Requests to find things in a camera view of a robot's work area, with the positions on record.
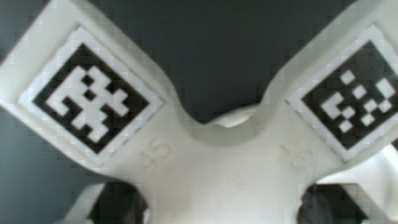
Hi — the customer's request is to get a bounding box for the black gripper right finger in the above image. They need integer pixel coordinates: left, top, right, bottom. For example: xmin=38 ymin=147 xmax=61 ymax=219
xmin=299 ymin=184 xmax=368 ymax=224

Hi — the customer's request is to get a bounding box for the white cross-shaped table base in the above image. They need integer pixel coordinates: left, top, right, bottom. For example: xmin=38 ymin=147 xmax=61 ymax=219
xmin=0 ymin=0 xmax=398 ymax=224

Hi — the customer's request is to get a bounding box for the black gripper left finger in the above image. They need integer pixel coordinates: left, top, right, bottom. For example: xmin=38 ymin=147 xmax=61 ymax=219
xmin=89 ymin=182 xmax=148 ymax=224

